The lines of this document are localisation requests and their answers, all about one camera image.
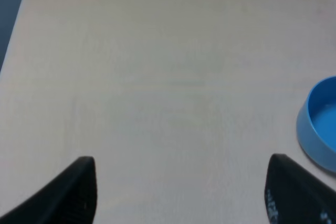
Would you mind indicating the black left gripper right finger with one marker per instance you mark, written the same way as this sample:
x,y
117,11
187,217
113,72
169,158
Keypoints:
x,y
294,195

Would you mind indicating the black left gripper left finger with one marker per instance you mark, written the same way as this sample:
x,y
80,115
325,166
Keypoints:
x,y
71,197

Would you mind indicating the blue round bowl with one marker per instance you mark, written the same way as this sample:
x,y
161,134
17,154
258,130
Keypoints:
x,y
315,124

